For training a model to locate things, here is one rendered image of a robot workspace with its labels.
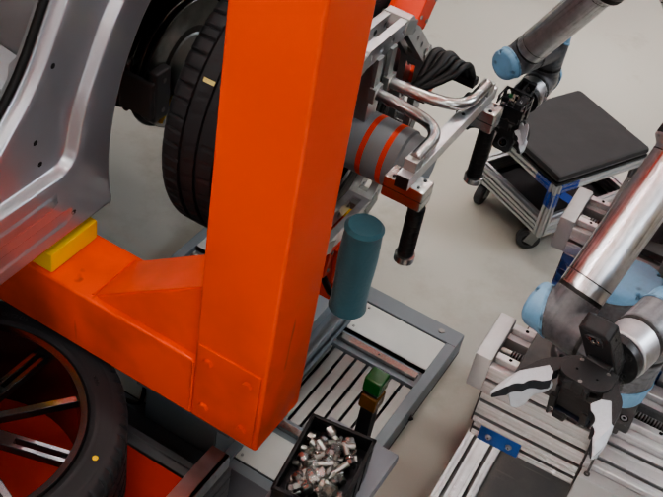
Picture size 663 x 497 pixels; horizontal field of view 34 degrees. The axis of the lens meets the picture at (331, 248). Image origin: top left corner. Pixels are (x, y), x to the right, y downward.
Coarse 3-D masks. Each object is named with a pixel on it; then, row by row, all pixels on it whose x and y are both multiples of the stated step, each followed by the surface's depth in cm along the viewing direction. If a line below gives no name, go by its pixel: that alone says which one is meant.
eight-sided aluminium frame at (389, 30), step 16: (384, 16) 224; (400, 16) 224; (384, 32) 219; (400, 32) 222; (416, 32) 232; (368, 48) 213; (384, 48) 219; (400, 48) 244; (416, 48) 237; (368, 64) 214; (400, 64) 249; (416, 64) 247; (400, 96) 255; (400, 112) 259; (352, 192) 259; (368, 192) 258; (336, 208) 254; (352, 208) 260; (368, 208) 258; (336, 240) 249
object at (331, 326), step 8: (328, 320) 293; (336, 320) 290; (344, 320) 295; (320, 328) 290; (328, 328) 291; (336, 328) 292; (312, 336) 288; (320, 336) 288; (328, 336) 288; (336, 336) 295; (312, 344) 286; (320, 344) 284; (328, 344) 291; (312, 352) 281; (320, 352) 288; (312, 360) 285; (304, 368) 281
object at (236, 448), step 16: (128, 400) 269; (160, 400) 257; (160, 416) 261; (176, 416) 257; (192, 416) 253; (176, 432) 261; (192, 432) 257; (208, 432) 253; (208, 448) 257; (224, 448) 262; (240, 448) 265
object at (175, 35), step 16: (192, 0) 238; (208, 0) 243; (176, 16) 234; (192, 16) 240; (208, 16) 247; (160, 32) 235; (176, 32) 237; (192, 32) 244; (144, 48) 234; (160, 48) 235; (176, 48) 240; (144, 64) 236; (176, 64) 241; (176, 80) 242
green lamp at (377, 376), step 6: (372, 372) 213; (378, 372) 213; (384, 372) 213; (366, 378) 212; (372, 378) 212; (378, 378) 212; (384, 378) 212; (366, 384) 213; (372, 384) 212; (378, 384) 211; (384, 384) 212; (366, 390) 214; (372, 390) 213; (378, 390) 212; (378, 396) 213
